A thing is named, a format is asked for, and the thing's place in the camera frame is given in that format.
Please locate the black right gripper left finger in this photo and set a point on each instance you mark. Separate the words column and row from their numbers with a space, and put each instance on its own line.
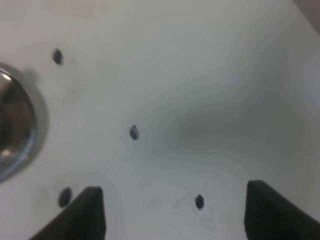
column 83, row 219

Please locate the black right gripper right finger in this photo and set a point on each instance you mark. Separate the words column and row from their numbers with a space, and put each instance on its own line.
column 270, row 216

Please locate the stainless steel teapot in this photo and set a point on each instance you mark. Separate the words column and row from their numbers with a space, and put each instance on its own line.
column 24, row 120

